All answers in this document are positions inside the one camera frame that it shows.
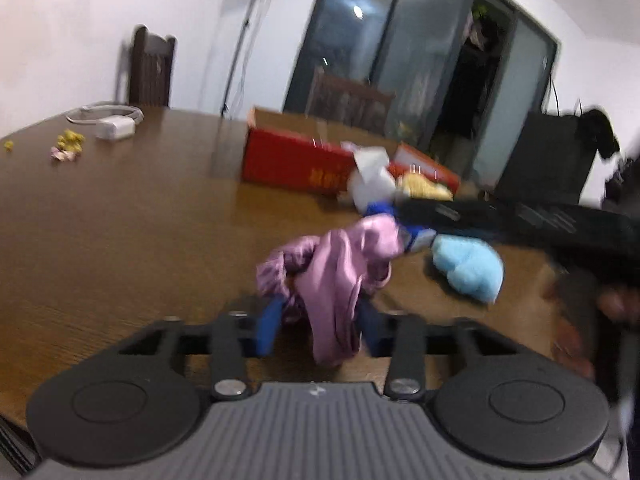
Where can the light blue fluffy glove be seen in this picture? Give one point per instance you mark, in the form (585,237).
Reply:
(471,267)

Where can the person's right hand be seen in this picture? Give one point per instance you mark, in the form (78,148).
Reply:
(589,334)

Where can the red orange cardboard box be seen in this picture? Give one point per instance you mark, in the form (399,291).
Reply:
(307,154)

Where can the yellow dried petals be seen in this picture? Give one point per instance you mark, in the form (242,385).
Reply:
(68,147)

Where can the white power adapter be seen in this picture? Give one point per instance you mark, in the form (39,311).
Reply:
(115,128)

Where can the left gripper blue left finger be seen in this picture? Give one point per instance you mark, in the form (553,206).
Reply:
(246,330)

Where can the studio light on stand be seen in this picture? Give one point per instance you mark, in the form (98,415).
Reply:
(235,84)

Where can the yellow white plush toy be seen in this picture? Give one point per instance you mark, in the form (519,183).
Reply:
(415,185)

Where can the black garment on bag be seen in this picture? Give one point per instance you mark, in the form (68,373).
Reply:
(600,132)

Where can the black sliding glass door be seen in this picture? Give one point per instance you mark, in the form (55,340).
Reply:
(463,75)

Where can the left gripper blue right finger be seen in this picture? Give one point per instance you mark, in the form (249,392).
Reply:
(402,338)

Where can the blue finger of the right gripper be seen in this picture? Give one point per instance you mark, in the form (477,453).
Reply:
(415,238)

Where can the black paper bag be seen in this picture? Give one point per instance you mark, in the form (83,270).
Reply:
(551,160)

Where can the dark wooden chair left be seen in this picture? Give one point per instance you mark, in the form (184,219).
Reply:
(150,68)

